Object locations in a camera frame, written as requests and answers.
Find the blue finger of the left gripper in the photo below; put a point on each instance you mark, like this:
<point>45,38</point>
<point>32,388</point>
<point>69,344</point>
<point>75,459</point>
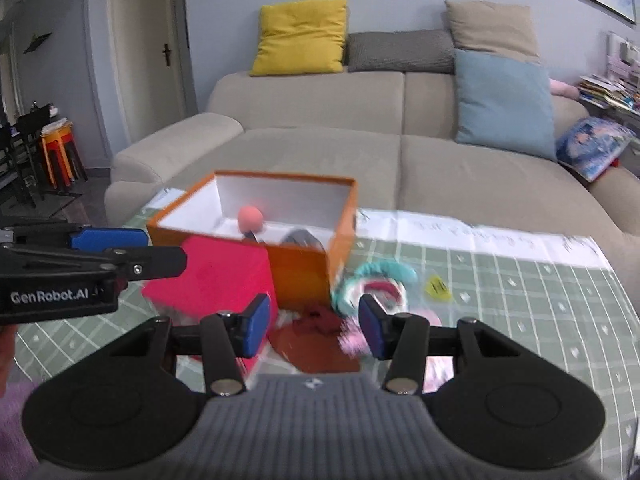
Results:
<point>142,263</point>
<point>101,239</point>

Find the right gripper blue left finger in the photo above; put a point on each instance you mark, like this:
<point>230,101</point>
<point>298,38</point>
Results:
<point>227,337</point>

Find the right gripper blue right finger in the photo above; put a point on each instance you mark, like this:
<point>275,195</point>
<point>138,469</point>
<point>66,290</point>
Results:
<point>401,339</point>

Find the dark red felt pouch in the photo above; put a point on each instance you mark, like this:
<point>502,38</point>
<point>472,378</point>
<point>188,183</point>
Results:
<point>310,343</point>

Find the pink soft ball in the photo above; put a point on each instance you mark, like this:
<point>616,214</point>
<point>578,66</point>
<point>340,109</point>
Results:
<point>250,220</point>

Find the silver fabric bag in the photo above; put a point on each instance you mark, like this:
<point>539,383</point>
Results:
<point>302,238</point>

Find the pink tassel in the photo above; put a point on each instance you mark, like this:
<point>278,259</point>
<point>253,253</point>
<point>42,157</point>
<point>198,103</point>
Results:
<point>351,339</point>

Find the small yellow packet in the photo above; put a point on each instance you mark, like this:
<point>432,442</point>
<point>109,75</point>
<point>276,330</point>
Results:
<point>436,288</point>

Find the red transparent storage box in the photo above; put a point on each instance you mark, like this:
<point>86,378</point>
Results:
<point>220,276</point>

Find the orange stools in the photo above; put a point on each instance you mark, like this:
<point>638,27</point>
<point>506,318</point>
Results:
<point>61,155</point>

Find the black dining chair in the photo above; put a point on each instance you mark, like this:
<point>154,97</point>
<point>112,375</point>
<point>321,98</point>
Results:
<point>26,148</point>

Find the orange cardboard box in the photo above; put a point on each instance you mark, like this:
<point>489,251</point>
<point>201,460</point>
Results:
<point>325,206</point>

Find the green checked tablecloth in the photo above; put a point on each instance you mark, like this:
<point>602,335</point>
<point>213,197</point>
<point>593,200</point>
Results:
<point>556,295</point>

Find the beige sofa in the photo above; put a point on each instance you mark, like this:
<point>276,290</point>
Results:
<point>394,134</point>

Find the light blue cushion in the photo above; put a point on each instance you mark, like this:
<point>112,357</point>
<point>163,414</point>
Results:
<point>504,104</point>

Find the anime print cushion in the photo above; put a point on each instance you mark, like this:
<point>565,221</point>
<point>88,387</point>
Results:
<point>592,145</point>

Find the yellow cushion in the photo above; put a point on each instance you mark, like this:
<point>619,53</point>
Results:
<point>301,37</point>

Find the grey cushion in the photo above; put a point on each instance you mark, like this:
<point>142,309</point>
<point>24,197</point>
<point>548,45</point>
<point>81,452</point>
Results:
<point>417,51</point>

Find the pink plush on sofa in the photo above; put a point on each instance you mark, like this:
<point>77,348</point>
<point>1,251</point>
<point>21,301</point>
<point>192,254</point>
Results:
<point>561,88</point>

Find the beige cushion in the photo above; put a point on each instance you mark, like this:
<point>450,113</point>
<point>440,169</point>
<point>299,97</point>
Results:
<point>502,29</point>

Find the white desk with books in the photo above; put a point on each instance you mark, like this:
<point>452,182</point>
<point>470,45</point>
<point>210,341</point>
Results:
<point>616,92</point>

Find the door with black handle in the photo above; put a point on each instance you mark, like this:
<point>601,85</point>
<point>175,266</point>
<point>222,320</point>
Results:
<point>145,51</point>

